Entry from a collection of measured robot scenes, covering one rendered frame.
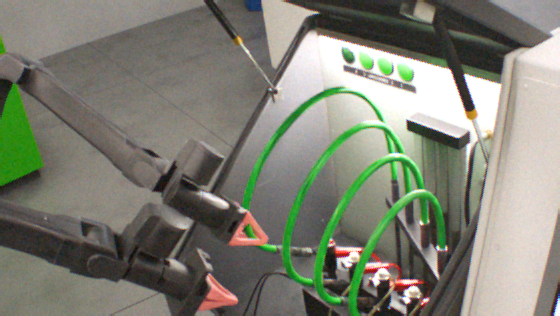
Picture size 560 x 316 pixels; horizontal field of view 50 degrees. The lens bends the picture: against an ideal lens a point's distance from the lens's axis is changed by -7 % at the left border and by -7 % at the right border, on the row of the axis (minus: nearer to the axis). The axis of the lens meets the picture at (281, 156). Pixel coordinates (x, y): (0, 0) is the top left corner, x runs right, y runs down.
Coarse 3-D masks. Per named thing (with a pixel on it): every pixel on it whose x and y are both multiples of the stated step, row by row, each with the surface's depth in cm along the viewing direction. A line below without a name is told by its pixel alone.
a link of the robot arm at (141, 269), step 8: (136, 248) 90; (136, 256) 90; (144, 256) 91; (152, 256) 91; (136, 264) 90; (144, 264) 90; (152, 264) 91; (160, 264) 92; (128, 272) 90; (136, 272) 90; (144, 272) 90; (152, 272) 91; (160, 272) 92; (128, 280) 91; (136, 280) 91; (144, 280) 91; (152, 280) 91; (160, 280) 93
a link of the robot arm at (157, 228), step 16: (144, 208) 90; (160, 208) 91; (128, 224) 91; (144, 224) 88; (160, 224) 88; (176, 224) 89; (128, 240) 89; (144, 240) 89; (160, 240) 89; (176, 240) 90; (96, 256) 85; (112, 256) 87; (128, 256) 88; (160, 256) 90; (96, 272) 86; (112, 272) 87
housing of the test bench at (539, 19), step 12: (504, 0) 128; (516, 0) 127; (528, 0) 126; (540, 0) 125; (552, 0) 124; (516, 12) 120; (528, 12) 119; (540, 12) 118; (552, 12) 117; (540, 24) 112; (552, 24) 111
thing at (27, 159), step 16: (0, 48) 378; (16, 96) 394; (16, 112) 397; (0, 128) 393; (16, 128) 400; (0, 144) 396; (16, 144) 403; (32, 144) 411; (0, 160) 399; (16, 160) 406; (32, 160) 414; (0, 176) 402; (16, 176) 409; (32, 176) 421; (0, 192) 409
